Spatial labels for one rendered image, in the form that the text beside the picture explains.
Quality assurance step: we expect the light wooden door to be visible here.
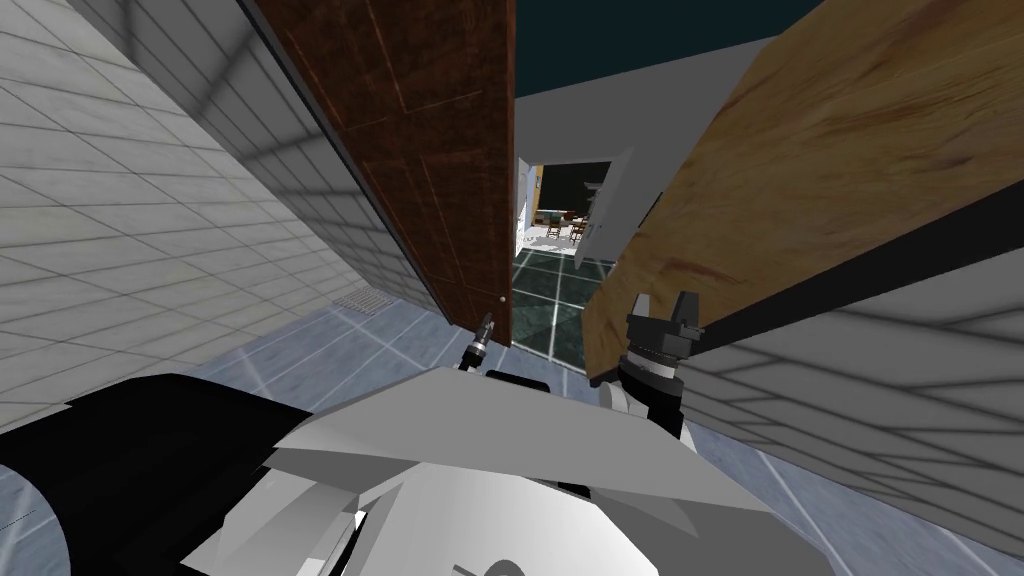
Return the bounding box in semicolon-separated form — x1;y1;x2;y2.
579;0;1024;382

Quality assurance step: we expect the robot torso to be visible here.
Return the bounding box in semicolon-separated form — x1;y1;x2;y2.
182;366;843;576

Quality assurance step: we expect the wooden dining table with chairs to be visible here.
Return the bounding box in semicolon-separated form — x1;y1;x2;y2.
534;207;592;245

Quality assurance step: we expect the white door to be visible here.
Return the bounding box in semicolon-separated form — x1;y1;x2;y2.
574;146;637;270

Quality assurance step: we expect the dark brown wooden door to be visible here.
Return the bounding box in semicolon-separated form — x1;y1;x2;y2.
254;0;518;350

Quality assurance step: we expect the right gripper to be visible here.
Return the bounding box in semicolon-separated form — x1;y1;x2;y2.
624;290;706;369

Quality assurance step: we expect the floor vent grille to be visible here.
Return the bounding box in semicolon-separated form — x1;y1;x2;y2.
331;287;398;316

